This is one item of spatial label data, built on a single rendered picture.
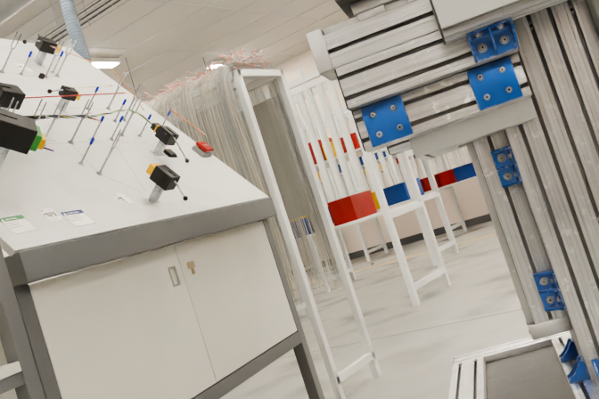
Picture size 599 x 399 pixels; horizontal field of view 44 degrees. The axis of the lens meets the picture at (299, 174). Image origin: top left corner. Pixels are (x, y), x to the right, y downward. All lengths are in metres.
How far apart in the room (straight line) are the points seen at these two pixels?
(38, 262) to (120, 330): 0.31
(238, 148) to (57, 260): 1.53
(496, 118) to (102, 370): 1.03
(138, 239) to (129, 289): 0.12
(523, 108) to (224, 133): 1.71
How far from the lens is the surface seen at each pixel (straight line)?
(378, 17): 1.55
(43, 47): 2.68
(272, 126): 3.42
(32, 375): 1.56
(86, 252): 1.75
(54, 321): 1.69
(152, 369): 1.90
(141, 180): 2.18
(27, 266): 1.61
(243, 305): 2.31
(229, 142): 3.15
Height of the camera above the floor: 0.74
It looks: 4 degrees up
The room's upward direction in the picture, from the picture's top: 18 degrees counter-clockwise
